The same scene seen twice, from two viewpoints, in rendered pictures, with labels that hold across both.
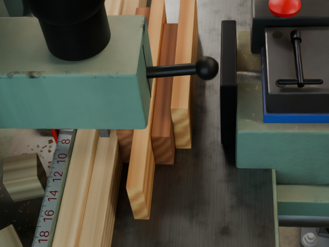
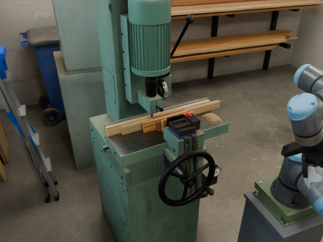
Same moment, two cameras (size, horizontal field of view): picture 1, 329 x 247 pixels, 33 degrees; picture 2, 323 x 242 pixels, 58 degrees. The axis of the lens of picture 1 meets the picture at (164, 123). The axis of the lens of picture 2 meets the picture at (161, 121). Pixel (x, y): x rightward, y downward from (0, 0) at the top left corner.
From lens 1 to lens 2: 1.08 m
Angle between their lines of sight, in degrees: 42
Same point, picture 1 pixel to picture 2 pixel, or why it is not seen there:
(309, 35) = (187, 122)
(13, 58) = (143, 91)
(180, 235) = (143, 137)
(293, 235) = not seen: outside the picture
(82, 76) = (145, 98)
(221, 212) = (152, 139)
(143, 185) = (144, 123)
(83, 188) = (139, 119)
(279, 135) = (167, 132)
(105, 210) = (138, 123)
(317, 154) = (171, 141)
